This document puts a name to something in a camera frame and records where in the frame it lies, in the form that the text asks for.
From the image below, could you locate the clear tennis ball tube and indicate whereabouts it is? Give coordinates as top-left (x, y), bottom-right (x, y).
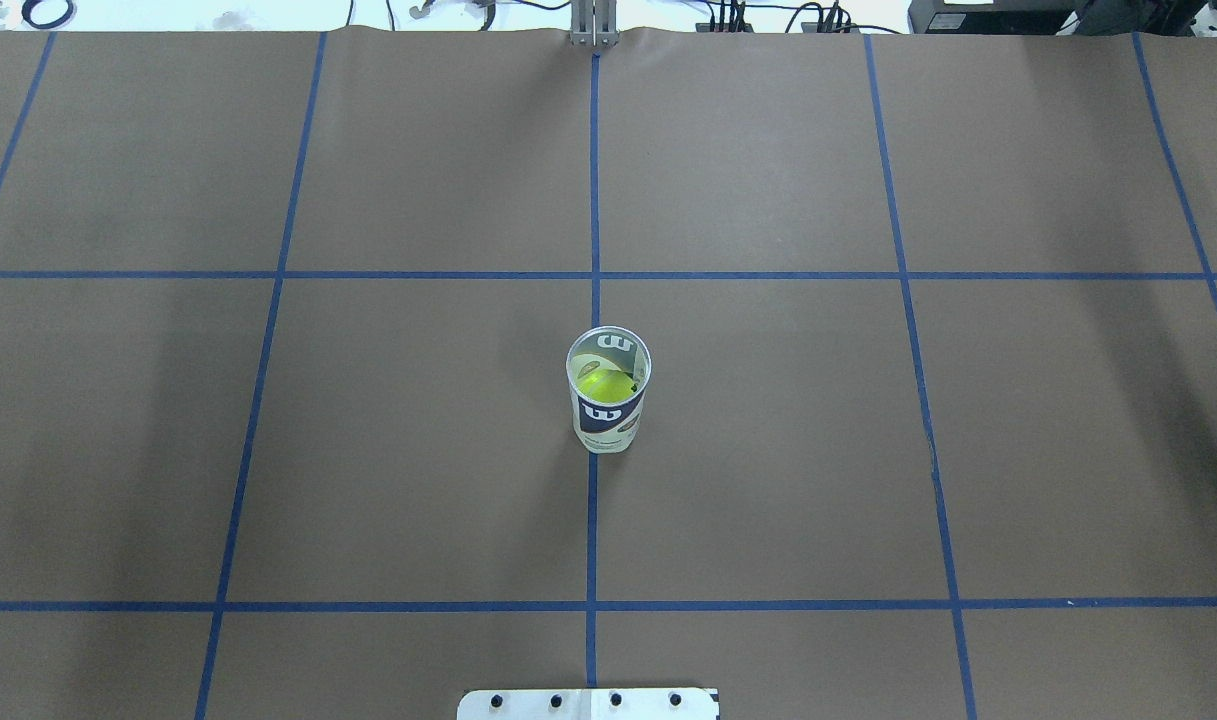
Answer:
top-left (563, 325), bottom-right (654, 454)

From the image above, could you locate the yellow tennis ball Wilson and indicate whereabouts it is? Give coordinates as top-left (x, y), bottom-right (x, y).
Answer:
top-left (573, 362), bottom-right (636, 404)

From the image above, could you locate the brown paper table mat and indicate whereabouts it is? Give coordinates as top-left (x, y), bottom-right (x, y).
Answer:
top-left (0, 27), bottom-right (1217, 719)

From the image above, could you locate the black box white label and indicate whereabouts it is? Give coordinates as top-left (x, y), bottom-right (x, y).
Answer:
top-left (905, 1), bottom-right (1076, 36)

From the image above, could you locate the blue tape roll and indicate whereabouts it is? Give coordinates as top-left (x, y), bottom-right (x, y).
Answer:
top-left (19, 0), bottom-right (78, 32)

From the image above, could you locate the aluminium frame post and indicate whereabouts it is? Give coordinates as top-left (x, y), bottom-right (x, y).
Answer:
top-left (570, 0), bottom-right (619, 50)

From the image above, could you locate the white pedestal column base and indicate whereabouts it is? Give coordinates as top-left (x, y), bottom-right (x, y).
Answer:
top-left (456, 687), bottom-right (720, 719)

